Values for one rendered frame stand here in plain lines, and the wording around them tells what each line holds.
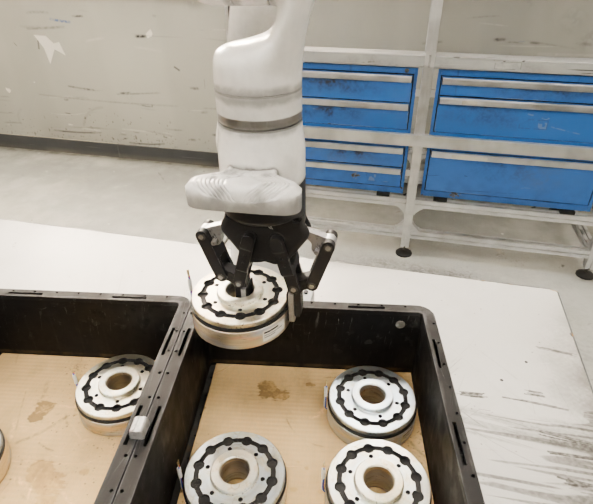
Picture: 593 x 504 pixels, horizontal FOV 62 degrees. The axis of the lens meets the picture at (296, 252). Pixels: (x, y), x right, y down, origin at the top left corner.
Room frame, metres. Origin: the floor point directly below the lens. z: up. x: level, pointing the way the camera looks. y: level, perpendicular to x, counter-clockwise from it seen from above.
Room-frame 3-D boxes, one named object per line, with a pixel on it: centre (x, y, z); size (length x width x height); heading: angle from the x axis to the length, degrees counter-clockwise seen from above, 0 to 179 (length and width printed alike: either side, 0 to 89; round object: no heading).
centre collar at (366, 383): (0.40, -0.09, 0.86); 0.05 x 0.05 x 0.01
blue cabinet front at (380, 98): (2.18, -0.15, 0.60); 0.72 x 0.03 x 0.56; 77
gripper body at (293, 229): (0.41, 0.03, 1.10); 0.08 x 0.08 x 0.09
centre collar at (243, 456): (0.30, 0.06, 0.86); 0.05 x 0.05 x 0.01
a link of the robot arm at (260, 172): (0.39, 0.03, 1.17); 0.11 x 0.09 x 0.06; 169
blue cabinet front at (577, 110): (2.00, -0.92, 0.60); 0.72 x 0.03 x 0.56; 77
